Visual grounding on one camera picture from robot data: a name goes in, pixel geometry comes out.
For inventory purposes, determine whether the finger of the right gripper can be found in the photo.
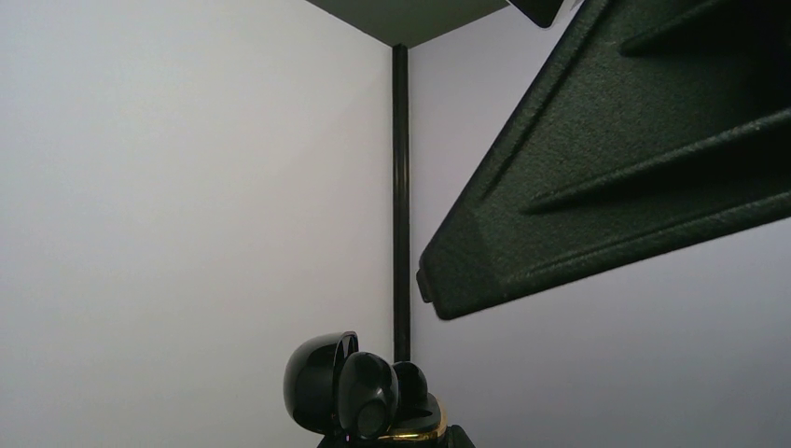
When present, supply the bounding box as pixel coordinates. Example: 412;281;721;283
416;1;790;320

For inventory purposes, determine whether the black earbud case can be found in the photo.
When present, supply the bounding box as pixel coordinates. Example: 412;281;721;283
284;331;453;447

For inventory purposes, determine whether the small black earbud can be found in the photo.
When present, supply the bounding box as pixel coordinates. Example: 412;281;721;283
393;361;428;419

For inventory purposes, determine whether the black frame post left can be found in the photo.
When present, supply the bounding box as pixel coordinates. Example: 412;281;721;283
392;44;411;362

